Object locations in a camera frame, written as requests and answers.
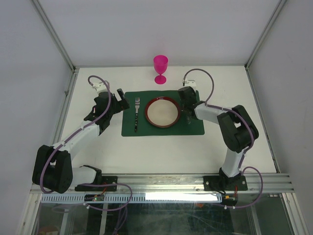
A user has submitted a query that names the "pink plastic goblet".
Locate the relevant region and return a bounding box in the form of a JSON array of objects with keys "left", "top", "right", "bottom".
[{"left": 153, "top": 55, "right": 168, "bottom": 85}]

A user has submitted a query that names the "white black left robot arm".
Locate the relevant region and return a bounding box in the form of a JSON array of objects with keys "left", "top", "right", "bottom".
[{"left": 32, "top": 89, "right": 130, "bottom": 193}]

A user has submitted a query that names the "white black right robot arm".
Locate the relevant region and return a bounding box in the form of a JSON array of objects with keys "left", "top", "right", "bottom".
[{"left": 178, "top": 87, "right": 259, "bottom": 189}]

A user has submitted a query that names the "aluminium left frame post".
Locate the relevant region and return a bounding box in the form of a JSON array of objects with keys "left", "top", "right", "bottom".
[{"left": 30, "top": 0, "right": 79, "bottom": 74}]

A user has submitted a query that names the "white slotted cable duct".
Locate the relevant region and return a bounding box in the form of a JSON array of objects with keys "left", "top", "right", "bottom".
[{"left": 41, "top": 192, "right": 222, "bottom": 204}]

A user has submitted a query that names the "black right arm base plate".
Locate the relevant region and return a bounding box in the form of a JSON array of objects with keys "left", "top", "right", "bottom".
[{"left": 203, "top": 174, "right": 248, "bottom": 193}]

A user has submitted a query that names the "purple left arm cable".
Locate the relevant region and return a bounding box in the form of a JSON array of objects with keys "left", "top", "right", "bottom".
[{"left": 39, "top": 75, "right": 134, "bottom": 235}]

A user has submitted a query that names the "green placemat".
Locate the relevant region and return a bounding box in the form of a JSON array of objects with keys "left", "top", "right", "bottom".
[{"left": 121, "top": 90, "right": 205, "bottom": 137}]

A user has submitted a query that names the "red rimmed cream plate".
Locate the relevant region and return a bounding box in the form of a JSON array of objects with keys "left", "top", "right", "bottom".
[{"left": 144, "top": 96, "right": 181, "bottom": 128}]

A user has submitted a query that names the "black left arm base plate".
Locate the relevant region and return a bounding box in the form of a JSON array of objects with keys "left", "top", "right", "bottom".
[{"left": 74, "top": 175, "right": 118, "bottom": 192}]

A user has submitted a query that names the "aluminium front rail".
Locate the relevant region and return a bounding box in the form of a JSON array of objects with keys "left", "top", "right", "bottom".
[{"left": 103, "top": 172, "right": 294, "bottom": 194}]

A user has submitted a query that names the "aluminium frame post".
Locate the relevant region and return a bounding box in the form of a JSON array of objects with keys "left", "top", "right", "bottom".
[
  {"left": 244, "top": 0, "right": 288, "bottom": 71},
  {"left": 30, "top": 0, "right": 79, "bottom": 74}
]

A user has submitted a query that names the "silver fork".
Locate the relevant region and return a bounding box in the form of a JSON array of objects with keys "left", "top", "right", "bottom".
[{"left": 134, "top": 97, "right": 140, "bottom": 132}]

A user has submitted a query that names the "aluminium right frame post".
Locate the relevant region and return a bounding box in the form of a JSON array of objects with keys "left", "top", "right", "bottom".
[{"left": 244, "top": 0, "right": 288, "bottom": 71}]

